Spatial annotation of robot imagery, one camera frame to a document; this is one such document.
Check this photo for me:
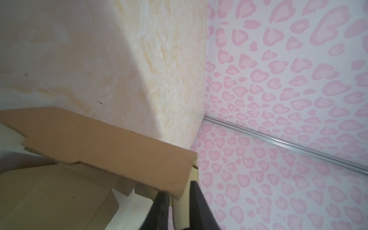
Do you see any brown cardboard box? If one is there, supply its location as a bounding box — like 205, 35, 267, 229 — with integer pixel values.
1, 107, 198, 230

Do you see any back right aluminium post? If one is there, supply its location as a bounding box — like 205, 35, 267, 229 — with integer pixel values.
203, 115, 368, 176

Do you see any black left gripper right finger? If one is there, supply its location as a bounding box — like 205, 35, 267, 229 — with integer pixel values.
189, 181, 220, 230

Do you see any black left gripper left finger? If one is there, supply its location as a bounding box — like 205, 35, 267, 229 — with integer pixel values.
139, 191, 170, 230

